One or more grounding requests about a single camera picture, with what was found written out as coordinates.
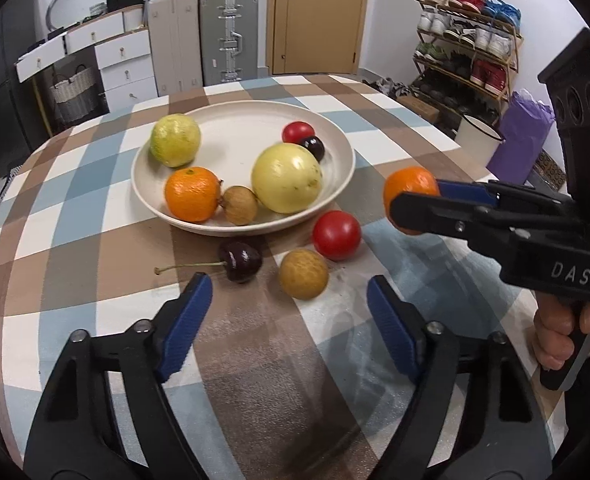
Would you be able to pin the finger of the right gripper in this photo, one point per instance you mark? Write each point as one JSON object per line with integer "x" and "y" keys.
{"x": 484, "y": 229}
{"x": 506, "y": 196}

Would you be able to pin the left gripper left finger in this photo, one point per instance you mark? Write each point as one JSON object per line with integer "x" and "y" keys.
{"x": 74, "y": 433}

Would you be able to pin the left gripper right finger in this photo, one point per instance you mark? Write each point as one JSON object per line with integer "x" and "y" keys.
{"x": 502, "y": 434}

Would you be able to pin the orange mandarin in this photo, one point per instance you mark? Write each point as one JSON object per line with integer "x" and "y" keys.
{"x": 193, "y": 194}
{"x": 414, "y": 179}

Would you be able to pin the red cherry tomato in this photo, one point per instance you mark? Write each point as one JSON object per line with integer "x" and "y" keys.
{"x": 294, "y": 132}
{"x": 337, "y": 235}

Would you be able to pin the brown longan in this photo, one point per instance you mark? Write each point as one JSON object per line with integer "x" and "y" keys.
{"x": 303, "y": 274}
{"x": 240, "y": 205}

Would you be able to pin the large yellow guava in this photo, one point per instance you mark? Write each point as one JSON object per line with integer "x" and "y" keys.
{"x": 286, "y": 178}

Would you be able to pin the dark cherry with stem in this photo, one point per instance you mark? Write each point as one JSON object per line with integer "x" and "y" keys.
{"x": 239, "y": 261}

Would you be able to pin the person right hand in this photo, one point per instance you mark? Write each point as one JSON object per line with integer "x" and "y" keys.
{"x": 553, "y": 324}

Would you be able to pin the white enamel bucket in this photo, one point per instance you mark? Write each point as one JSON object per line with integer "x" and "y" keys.
{"x": 478, "y": 139}

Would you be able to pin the purple plastic bag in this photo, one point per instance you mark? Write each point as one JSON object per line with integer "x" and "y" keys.
{"x": 525, "y": 126}

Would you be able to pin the wooden shoe rack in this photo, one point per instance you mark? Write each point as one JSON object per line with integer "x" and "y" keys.
{"x": 467, "y": 56}

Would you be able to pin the checkered tablecloth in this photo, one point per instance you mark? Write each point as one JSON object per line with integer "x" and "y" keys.
{"x": 273, "y": 388}

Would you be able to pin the wooden door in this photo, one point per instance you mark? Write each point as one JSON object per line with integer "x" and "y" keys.
{"x": 314, "y": 36}

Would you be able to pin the silver aluminium suitcase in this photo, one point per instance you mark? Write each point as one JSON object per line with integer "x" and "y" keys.
{"x": 229, "y": 40}

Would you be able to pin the black refrigerator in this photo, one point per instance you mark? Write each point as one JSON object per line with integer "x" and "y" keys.
{"x": 22, "y": 129}

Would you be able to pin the woven laundry basket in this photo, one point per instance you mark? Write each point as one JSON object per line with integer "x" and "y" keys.
{"x": 76, "y": 96}

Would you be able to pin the beige suitcase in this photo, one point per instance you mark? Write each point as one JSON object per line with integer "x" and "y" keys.
{"x": 174, "y": 39}

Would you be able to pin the white drawer desk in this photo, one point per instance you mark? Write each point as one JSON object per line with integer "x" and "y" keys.
{"x": 123, "y": 55}

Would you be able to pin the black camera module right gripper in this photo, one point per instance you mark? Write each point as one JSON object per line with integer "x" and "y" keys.
{"x": 567, "y": 79}

